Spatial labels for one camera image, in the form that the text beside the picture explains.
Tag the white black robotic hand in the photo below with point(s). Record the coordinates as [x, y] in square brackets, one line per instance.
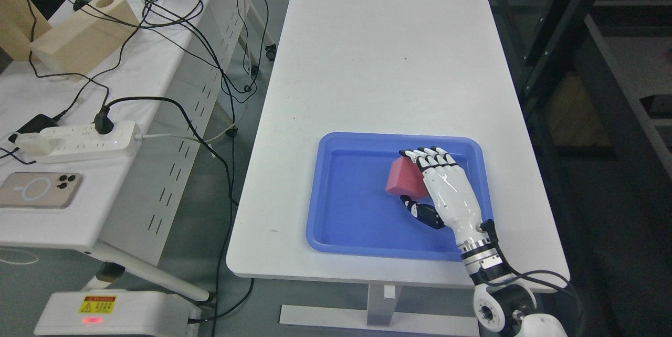
[452, 193]

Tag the pink block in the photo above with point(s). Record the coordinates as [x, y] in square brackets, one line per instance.
[404, 178]

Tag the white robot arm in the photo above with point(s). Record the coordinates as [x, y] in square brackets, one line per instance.
[503, 303]

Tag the blue plastic tray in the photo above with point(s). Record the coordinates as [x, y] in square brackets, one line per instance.
[350, 211]

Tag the left black metal shelf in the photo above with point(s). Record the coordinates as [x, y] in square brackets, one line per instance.
[621, 51]

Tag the light wooden block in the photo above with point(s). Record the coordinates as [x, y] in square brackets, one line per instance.
[86, 38]

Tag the white table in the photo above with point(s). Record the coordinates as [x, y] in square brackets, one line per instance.
[432, 67]

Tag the white side desk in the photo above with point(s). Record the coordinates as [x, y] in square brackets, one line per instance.
[167, 80]

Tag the white base unit warning label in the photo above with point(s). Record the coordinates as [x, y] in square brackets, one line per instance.
[117, 313]

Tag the white power strip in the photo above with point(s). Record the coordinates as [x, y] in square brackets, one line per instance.
[79, 143]

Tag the smartphone with clear case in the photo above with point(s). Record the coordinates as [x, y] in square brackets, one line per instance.
[48, 190]

